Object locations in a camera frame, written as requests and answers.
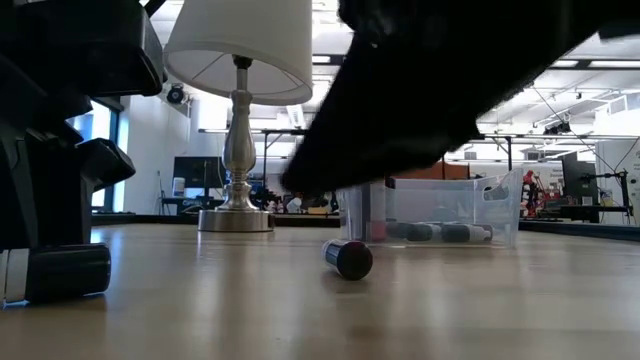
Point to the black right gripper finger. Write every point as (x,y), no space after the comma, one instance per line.
(380,125)

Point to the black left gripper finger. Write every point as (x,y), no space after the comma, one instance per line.
(107,165)
(40,175)

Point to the black background robot arm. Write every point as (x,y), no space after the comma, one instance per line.
(622,195)

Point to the red food coloring bottle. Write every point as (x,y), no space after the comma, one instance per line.
(377,232)

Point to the large window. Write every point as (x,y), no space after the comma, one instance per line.
(102,122)

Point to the silver lamp with white shade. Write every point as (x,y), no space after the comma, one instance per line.
(240,30)

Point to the black ceiling camera rig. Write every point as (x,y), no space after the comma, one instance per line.
(557,128)

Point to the black metal frame stand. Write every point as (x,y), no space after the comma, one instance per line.
(272,132)
(509,150)

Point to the dark blue food coloring bottle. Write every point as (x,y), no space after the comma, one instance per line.
(462,233)

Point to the black ceiling spotlight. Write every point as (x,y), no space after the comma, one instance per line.
(175,94)

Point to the black monitor on stand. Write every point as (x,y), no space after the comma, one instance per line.
(577,175)

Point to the black food coloring bottle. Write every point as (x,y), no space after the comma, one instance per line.
(352,261)
(65,274)

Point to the black computer monitor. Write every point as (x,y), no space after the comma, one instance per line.
(197,172)

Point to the clear plastic bin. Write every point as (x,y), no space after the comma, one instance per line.
(450,205)

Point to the orange partition panel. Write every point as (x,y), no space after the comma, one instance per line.
(430,172)

